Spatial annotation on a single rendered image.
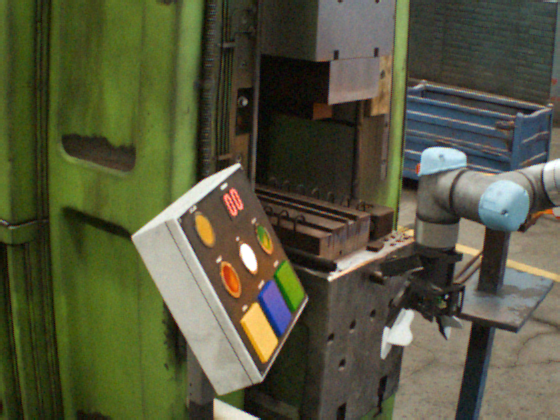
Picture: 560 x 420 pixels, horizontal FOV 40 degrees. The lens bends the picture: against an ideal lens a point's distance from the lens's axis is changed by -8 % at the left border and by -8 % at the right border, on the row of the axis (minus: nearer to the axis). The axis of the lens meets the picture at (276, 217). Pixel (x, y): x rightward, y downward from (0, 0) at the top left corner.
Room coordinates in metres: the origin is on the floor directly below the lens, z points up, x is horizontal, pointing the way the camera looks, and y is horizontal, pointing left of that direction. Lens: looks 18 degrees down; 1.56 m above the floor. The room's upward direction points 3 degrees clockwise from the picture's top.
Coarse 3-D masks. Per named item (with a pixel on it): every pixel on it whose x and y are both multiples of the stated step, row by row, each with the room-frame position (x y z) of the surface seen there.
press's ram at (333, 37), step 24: (264, 0) 1.74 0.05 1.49; (288, 0) 1.70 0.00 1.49; (312, 0) 1.66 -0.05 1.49; (336, 0) 1.70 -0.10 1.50; (360, 0) 1.78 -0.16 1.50; (384, 0) 1.86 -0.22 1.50; (264, 24) 1.74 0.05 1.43; (288, 24) 1.70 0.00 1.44; (312, 24) 1.66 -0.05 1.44; (336, 24) 1.71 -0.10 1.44; (360, 24) 1.78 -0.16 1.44; (384, 24) 1.86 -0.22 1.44; (264, 48) 1.74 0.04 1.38; (288, 48) 1.70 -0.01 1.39; (312, 48) 1.66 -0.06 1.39; (336, 48) 1.71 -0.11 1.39; (360, 48) 1.78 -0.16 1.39; (384, 48) 1.86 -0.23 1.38
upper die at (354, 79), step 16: (272, 64) 1.79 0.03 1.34; (288, 64) 1.76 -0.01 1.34; (304, 64) 1.73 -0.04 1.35; (320, 64) 1.71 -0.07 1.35; (336, 64) 1.71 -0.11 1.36; (352, 64) 1.76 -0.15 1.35; (368, 64) 1.81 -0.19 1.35; (272, 80) 1.79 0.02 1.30; (288, 80) 1.76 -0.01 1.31; (304, 80) 1.73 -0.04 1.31; (320, 80) 1.71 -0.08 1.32; (336, 80) 1.71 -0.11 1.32; (352, 80) 1.76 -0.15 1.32; (368, 80) 1.81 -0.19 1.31; (288, 96) 1.76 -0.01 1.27; (304, 96) 1.73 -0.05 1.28; (320, 96) 1.71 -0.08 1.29; (336, 96) 1.72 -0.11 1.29; (352, 96) 1.77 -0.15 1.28; (368, 96) 1.82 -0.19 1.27
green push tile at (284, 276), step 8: (280, 264) 1.37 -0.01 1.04; (280, 272) 1.33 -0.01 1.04; (288, 272) 1.36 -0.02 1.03; (280, 280) 1.32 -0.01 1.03; (288, 280) 1.35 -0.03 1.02; (296, 280) 1.38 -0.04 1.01; (280, 288) 1.31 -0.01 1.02; (288, 288) 1.33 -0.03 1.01; (296, 288) 1.36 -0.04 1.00; (288, 296) 1.31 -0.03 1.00; (296, 296) 1.34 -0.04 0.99; (288, 304) 1.31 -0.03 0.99; (296, 304) 1.32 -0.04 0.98
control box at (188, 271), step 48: (192, 192) 1.32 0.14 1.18; (240, 192) 1.37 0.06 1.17; (144, 240) 1.12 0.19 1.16; (192, 240) 1.12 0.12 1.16; (240, 240) 1.27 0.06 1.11; (192, 288) 1.10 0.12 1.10; (240, 288) 1.18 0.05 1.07; (192, 336) 1.10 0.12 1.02; (240, 336) 1.10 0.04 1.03; (240, 384) 1.09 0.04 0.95
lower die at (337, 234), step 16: (272, 192) 1.96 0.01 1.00; (288, 192) 1.99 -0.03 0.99; (288, 208) 1.87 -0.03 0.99; (304, 208) 1.84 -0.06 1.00; (336, 208) 1.87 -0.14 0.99; (272, 224) 1.78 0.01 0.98; (288, 224) 1.78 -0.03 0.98; (320, 224) 1.76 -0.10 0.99; (336, 224) 1.76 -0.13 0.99; (352, 224) 1.79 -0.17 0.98; (368, 224) 1.85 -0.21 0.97; (288, 240) 1.75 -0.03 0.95; (304, 240) 1.72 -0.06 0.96; (320, 240) 1.70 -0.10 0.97; (336, 240) 1.74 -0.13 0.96; (352, 240) 1.80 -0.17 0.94; (320, 256) 1.70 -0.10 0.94; (336, 256) 1.75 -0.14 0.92
